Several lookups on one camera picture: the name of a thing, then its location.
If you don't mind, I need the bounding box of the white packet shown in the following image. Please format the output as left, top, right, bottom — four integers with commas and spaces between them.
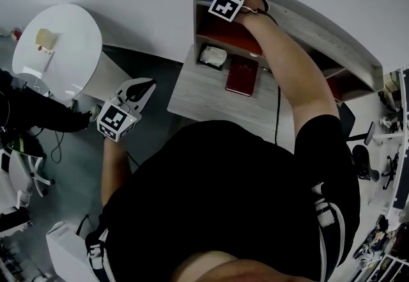
199, 45, 229, 68

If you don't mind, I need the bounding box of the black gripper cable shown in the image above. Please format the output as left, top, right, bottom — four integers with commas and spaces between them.
254, 8, 283, 147

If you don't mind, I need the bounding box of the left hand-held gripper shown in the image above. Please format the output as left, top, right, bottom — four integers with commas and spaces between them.
96, 77, 158, 143

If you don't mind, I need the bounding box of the person's black shirt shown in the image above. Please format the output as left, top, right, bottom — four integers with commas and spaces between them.
85, 113, 362, 282

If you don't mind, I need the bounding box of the white cabinet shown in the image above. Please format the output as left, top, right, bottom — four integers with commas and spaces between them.
45, 221, 97, 282

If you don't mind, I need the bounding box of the white pen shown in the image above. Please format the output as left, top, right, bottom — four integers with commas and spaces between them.
43, 50, 56, 72

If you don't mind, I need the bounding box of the white office desk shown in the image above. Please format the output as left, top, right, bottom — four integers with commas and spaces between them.
382, 67, 409, 221

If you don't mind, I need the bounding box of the black office chair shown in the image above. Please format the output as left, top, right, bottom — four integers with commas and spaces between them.
337, 102, 382, 183

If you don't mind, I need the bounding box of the grey wood-grain desk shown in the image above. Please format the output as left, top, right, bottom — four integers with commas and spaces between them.
167, 43, 297, 153

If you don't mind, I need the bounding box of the tan cardboard box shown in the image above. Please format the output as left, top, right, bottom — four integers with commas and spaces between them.
35, 28, 59, 50

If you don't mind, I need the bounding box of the person's right forearm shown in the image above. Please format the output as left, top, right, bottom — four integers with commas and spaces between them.
237, 11, 340, 135

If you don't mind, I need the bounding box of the person's left forearm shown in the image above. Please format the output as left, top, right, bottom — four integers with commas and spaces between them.
100, 136, 134, 208

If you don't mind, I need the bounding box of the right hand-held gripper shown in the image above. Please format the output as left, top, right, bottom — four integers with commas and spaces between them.
208, 0, 271, 24

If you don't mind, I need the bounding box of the white shoulder strap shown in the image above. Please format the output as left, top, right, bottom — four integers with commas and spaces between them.
311, 180, 347, 282
85, 228, 110, 282

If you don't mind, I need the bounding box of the black floor cable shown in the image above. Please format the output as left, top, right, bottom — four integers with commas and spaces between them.
50, 129, 66, 164

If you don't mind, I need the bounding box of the round white table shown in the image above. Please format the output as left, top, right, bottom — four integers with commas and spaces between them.
12, 3, 134, 102

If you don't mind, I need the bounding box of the white office chair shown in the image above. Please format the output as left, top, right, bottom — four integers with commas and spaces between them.
0, 145, 56, 212

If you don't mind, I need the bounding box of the dark red book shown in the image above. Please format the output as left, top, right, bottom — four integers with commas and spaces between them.
224, 54, 259, 97

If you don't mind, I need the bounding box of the grey wooden shelf unit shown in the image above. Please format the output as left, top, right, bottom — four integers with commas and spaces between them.
192, 0, 384, 103

